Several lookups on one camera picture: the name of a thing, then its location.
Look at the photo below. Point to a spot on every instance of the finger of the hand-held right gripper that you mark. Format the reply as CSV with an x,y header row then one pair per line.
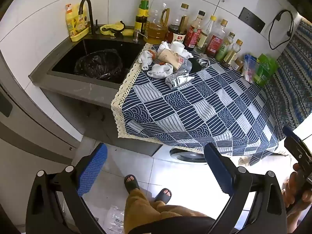
x,y
290,131

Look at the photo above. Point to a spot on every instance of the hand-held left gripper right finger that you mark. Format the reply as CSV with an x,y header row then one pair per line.
x,y
217,170

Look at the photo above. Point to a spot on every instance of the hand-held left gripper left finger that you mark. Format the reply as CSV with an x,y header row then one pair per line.
x,y
93,165

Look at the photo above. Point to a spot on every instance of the large silver foil bag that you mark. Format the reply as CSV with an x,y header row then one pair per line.
x,y
179,81

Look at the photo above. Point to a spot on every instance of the bin with black bag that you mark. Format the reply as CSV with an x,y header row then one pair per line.
x,y
97,64

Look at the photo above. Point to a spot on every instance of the person's right forearm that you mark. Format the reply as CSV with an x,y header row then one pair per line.
x,y
293,221

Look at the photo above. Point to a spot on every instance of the person's right hand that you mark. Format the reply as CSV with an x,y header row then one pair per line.
x,y
291,182

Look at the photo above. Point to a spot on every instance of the dark base cabinet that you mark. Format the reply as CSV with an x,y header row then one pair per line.
x,y
104,126

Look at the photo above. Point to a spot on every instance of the blue patterned woven cloth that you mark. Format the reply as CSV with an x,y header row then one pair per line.
x,y
292,90

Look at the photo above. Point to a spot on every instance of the black slipper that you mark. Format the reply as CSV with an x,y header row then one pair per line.
x,y
163,195
131,182

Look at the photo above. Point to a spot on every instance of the blue checked tablecloth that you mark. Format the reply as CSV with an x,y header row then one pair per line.
x,y
195,117

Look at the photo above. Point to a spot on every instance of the clear plastic bag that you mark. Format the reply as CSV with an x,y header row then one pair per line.
x,y
114,220

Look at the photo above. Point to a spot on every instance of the person's tan trousers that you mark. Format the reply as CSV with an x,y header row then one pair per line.
x,y
143,207

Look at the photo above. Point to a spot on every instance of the green carton box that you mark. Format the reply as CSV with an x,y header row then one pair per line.
x,y
264,70

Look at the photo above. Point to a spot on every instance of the blue white packet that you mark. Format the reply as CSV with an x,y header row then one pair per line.
x,y
249,68

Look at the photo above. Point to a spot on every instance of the grey appliance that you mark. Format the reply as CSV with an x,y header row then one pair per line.
x,y
24,131

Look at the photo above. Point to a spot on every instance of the small yellow liquid bottle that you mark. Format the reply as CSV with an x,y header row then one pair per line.
x,y
231,54

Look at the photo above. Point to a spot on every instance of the black kitchen sink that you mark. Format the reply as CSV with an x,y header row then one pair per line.
x,y
63,64

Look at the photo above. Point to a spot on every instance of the black plastic wrapper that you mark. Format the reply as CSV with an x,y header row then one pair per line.
x,y
195,65

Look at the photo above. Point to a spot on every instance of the small crumpled foil wrapper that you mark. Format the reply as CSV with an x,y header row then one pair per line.
x,y
203,61

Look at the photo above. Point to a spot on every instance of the red label sauce bottle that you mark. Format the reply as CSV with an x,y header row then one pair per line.
x,y
217,41

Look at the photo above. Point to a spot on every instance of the plastic bottle brown label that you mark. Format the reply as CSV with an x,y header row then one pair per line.
x,y
173,59

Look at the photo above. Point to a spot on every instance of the clear bottle yellow cap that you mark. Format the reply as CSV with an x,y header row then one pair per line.
x,y
204,37

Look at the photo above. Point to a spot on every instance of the orange wrapper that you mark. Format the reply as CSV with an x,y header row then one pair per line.
x,y
152,53

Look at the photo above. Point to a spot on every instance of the white paper cup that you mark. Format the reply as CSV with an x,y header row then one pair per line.
x,y
177,47

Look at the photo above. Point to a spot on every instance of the metal soap dispenser pump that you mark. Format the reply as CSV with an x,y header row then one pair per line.
x,y
137,35

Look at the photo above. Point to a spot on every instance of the yellow sponge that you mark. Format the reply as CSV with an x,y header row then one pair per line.
x,y
128,32

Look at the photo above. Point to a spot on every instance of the yellow cleaning cloth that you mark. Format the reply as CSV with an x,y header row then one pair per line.
x,y
109,28

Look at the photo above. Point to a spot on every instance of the yellow dish soap bottle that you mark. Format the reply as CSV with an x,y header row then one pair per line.
x,y
74,26

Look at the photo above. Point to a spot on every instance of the dark soy sauce jug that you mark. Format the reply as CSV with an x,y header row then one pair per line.
x,y
178,33

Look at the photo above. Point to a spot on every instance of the clear cooking oil jug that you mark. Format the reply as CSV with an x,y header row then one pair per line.
x,y
156,31

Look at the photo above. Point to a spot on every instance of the black faucet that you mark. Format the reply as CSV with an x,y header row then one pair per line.
x,y
91,17

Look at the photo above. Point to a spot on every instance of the tall green label bottle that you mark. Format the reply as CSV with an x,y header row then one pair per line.
x,y
142,14

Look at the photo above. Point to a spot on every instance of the black wall socket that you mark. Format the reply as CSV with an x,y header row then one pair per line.
x,y
251,19

